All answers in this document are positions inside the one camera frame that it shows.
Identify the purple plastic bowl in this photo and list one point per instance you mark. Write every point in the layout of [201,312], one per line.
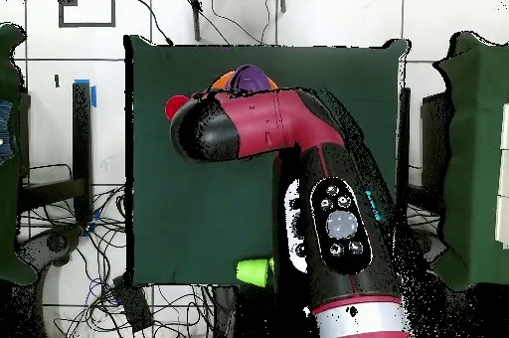
[248,79]

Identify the orange plastic bowl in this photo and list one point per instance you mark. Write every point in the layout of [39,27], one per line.
[222,81]

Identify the red plastic cup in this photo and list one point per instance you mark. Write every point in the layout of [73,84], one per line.
[174,105]

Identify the green plastic cup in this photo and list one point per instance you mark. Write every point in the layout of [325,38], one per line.
[252,271]

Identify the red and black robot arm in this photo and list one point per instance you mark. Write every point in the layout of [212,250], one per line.
[270,119]

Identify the dark green tablecloth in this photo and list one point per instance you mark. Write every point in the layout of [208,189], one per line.
[199,214]

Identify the black metal stand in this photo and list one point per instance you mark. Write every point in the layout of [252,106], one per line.
[403,135]
[81,135]

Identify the black tripod stand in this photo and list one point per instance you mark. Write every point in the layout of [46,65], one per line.
[195,16]

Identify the blue tape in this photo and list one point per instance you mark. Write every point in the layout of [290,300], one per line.
[94,95]

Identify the black power box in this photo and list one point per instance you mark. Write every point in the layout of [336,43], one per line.
[133,306]

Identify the green cloth covered table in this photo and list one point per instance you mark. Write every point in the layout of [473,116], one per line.
[477,155]
[8,195]

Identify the white box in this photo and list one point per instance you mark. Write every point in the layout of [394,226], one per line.
[504,179]

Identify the blue denim fabric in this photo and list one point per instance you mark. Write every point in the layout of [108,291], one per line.
[6,131]

